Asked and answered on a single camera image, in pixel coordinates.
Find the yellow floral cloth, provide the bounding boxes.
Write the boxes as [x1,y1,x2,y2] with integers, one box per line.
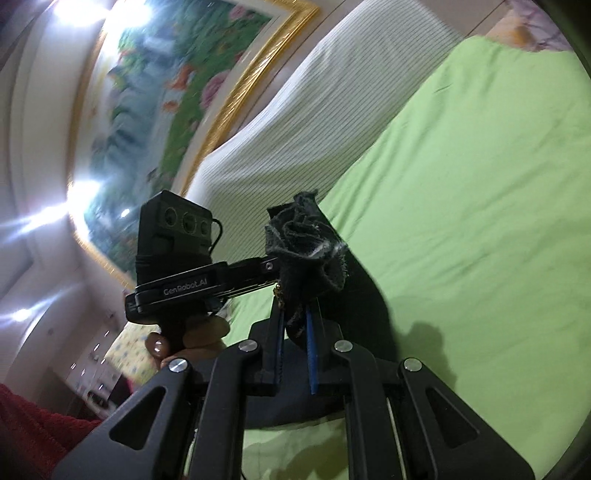
[104,320,160,393]

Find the white striped pillow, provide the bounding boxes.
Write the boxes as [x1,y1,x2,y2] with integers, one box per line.
[182,4,491,245]

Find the gold framed landscape painting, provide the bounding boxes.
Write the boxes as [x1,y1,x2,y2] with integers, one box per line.
[65,0,322,292]

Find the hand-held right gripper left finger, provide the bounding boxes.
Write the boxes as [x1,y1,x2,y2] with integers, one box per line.
[51,299,284,480]

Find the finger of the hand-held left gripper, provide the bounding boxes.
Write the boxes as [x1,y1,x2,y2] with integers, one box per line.
[226,257,280,297]

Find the green bed sheet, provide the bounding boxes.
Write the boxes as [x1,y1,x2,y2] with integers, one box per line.
[221,37,591,480]

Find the black pants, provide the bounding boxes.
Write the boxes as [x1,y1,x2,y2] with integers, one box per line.
[242,188,403,431]

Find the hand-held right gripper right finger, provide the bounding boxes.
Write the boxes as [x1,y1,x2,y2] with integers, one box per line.
[305,305,537,480]

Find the pink floral pillow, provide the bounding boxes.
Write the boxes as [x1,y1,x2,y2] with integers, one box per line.
[485,0,576,54]

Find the person's left hand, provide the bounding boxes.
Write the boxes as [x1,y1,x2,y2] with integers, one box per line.
[145,314,230,373]

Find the person's left forearm red sleeve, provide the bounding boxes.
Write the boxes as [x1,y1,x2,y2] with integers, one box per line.
[0,382,103,480]

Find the white drawer cabinet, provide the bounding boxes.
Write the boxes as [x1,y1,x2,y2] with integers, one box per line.
[60,323,122,407]

